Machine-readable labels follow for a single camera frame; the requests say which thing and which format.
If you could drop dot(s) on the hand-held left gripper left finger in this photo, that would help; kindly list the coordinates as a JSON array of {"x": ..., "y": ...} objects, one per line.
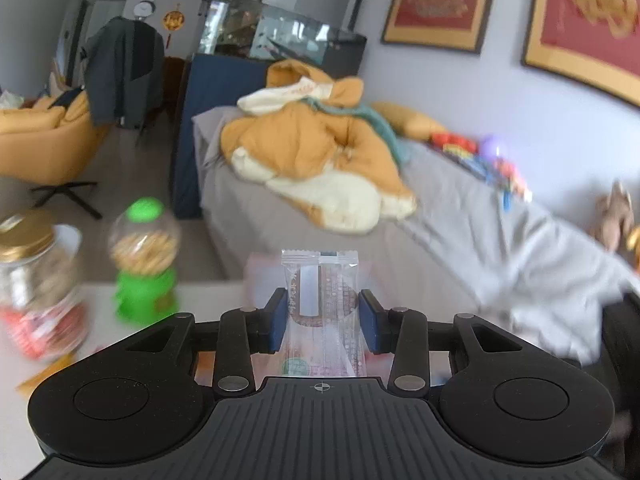
[{"x": 277, "y": 322}]

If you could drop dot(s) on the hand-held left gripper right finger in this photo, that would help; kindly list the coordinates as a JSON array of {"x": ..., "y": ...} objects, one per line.
[{"x": 369, "y": 325}]

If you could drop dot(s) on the pink cardboard box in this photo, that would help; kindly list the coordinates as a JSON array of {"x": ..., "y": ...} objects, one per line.
[{"x": 256, "y": 285}]

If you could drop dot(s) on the clear snack packet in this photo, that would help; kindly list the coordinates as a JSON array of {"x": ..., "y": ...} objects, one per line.
[{"x": 322, "y": 332}]

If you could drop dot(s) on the grey sofa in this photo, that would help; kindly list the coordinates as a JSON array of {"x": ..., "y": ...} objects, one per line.
[{"x": 475, "y": 255}]

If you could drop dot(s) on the green candy dispenser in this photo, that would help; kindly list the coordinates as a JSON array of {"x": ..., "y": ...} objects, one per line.
[{"x": 145, "y": 295}]

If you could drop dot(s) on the yellow and cream quilt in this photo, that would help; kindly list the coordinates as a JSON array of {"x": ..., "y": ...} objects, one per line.
[{"x": 310, "y": 170}]

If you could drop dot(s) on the teal scarf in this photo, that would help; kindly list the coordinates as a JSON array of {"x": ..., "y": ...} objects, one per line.
[{"x": 385, "y": 130}]

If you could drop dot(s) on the pile of colourful toys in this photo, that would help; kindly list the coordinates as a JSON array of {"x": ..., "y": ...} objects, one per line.
[{"x": 480, "y": 157}]

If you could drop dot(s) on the yellow pillow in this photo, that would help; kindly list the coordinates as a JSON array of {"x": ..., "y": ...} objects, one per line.
[{"x": 412, "y": 121}]

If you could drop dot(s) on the yellow flat packet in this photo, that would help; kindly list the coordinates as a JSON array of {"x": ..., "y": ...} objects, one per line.
[{"x": 47, "y": 372}]

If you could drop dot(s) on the glass jar with red label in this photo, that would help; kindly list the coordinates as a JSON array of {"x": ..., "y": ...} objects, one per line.
[{"x": 35, "y": 300}]

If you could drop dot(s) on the brown plush toy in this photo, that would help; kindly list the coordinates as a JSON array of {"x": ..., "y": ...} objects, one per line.
[{"x": 615, "y": 220}]

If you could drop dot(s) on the glass fish tank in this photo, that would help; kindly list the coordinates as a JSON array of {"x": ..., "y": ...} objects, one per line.
[{"x": 300, "y": 35}]

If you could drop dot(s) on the yellow armchair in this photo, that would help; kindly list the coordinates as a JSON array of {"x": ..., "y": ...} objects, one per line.
[{"x": 45, "y": 145}]

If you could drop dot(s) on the dark grey coat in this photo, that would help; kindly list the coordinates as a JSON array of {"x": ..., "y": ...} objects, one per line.
[{"x": 122, "y": 70}]

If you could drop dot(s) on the red and gold ornament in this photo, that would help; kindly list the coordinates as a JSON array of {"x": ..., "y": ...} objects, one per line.
[{"x": 172, "y": 21}]

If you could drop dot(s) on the small red framed picture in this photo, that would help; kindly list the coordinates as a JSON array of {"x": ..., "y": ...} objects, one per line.
[{"x": 440, "y": 0}]

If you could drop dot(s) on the large red framed picture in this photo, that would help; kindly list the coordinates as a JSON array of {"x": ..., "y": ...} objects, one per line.
[{"x": 590, "y": 15}]

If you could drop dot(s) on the white wall clock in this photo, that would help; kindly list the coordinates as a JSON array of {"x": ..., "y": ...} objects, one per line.
[{"x": 144, "y": 6}]

